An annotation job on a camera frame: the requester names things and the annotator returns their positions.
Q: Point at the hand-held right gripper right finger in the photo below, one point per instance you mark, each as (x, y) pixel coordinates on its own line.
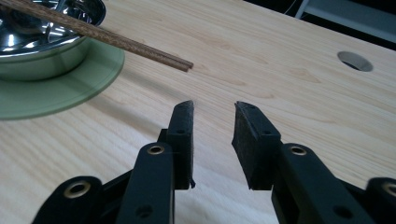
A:
(252, 149)

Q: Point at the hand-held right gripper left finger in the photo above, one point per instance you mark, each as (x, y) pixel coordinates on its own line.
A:
(182, 146)

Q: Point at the brown wooden chopstick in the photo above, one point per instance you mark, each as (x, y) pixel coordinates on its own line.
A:
(174, 59)
(172, 64)

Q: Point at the shiny steel bowl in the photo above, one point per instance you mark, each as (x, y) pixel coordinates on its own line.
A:
(37, 62)

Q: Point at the green round plate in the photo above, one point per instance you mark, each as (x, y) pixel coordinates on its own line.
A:
(77, 84)

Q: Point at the white metal stand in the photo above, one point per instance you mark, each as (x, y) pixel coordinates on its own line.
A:
(355, 18)

